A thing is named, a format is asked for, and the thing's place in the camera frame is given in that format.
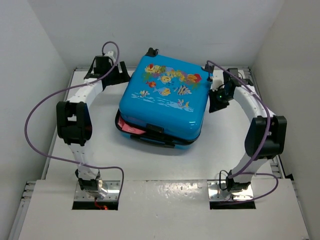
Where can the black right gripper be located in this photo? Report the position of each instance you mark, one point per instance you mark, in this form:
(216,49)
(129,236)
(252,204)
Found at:
(214,106)

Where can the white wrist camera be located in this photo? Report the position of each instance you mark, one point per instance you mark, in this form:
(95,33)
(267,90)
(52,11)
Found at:
(110,54)
(217,79)

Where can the coral pink patterned cloth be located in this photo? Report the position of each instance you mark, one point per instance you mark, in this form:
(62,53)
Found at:
(129,129)

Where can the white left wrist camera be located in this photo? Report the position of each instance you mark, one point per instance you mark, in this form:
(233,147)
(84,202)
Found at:
(110,54)

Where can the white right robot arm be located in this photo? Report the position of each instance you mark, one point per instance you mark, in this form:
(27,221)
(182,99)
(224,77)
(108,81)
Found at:
(266,135)

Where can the aluminium table frame rail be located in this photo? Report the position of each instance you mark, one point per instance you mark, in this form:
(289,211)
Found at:
(22,210)

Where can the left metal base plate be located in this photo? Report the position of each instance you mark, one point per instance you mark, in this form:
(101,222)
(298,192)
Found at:
(107,191)

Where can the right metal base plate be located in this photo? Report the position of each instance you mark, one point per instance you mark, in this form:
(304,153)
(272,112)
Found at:
(218,193)

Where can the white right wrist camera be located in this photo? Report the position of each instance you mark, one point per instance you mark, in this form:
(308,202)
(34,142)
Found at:
(217,79)

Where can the blue suitcase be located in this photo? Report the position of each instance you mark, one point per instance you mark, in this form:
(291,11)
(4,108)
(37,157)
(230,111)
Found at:
(167,99)

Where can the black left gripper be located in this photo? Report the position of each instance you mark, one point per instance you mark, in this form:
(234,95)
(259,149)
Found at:
(123,77)

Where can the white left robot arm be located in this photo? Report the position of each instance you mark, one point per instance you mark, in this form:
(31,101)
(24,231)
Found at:
(74,124)

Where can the metal base plate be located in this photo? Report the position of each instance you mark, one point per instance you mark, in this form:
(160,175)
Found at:
(107,191)
(218,193)

